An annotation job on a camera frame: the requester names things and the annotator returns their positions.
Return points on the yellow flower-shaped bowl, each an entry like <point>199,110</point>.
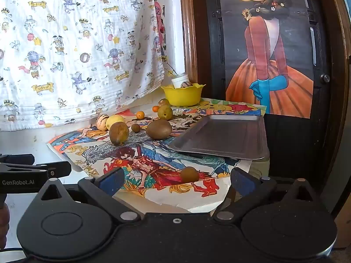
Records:
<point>183,96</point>

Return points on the metal door knob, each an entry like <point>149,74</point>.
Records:
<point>325,78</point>

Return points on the green mango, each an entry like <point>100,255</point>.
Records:
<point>165,112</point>

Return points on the yellow flower twig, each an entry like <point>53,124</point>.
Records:
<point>172,72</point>

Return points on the yellow-orange kumquat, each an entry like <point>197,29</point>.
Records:
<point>140,114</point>

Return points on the brown kiwi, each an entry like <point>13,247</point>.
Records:
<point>159,128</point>

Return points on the wall poster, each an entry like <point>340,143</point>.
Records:
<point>274,46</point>

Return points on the orange-brown round fruit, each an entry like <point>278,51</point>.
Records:
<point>163,102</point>

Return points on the yellow lemon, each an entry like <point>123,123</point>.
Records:
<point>115,120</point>

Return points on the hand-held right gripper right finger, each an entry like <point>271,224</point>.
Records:
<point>240,181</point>

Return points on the striped melon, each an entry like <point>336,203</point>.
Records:
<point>186,84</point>
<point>101,122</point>

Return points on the metal tray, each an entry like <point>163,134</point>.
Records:
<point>222,137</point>

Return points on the white cup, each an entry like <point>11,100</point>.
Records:
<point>179,79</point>

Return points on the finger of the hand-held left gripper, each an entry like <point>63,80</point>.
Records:
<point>59,168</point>
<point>19,159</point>

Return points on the green-yellow potato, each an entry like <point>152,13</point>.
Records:
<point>118,133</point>

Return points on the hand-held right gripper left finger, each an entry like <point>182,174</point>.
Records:
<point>113,180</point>

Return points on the small brown fruit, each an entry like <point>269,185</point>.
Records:
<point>135,127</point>
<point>189,174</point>

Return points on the black door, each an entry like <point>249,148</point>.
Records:
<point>211,46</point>

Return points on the white cartoon printed blanket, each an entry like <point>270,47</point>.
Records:
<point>68,46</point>

